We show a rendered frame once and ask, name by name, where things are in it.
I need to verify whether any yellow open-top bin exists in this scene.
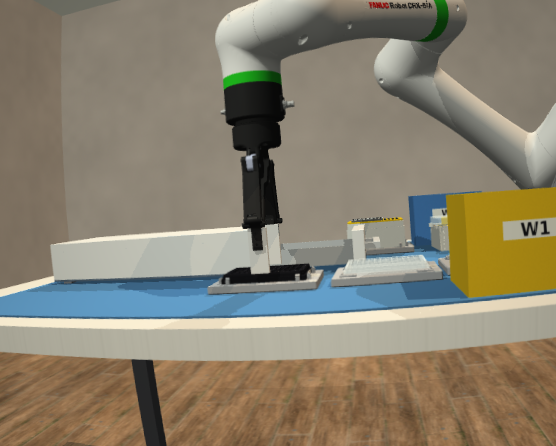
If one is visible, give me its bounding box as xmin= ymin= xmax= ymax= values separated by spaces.
xmin=446 ymin=187 xmax=556 ymax=298

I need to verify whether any dark blue open bin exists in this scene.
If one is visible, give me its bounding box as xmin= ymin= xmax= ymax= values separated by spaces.
xmin=408 ymin=191 xmax=482 ymax=246

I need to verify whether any blue work mat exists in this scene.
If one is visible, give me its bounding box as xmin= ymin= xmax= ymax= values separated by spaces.
xmin=0 ymin=243 xmax=556 ymax=319

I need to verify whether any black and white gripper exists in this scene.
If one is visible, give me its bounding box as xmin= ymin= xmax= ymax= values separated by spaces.
xmin=232 ymin=121 xmax=282 ymax=274

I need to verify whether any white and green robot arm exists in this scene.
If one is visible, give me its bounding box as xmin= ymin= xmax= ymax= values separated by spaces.
xmin=215 ymin=0 xmax=556 ymax=190

